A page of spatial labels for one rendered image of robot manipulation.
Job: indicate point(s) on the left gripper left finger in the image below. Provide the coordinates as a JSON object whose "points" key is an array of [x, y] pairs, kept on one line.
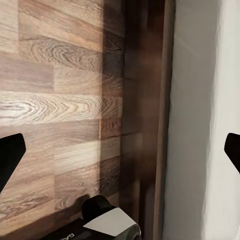
{"points": [[12, 149]]}

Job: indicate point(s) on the bed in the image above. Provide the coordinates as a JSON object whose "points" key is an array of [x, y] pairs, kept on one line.
{"points": [[181, 99]]}

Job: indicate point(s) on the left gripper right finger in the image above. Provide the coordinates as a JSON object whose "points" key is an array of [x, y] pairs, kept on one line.
{"points": [[232, 149]]}

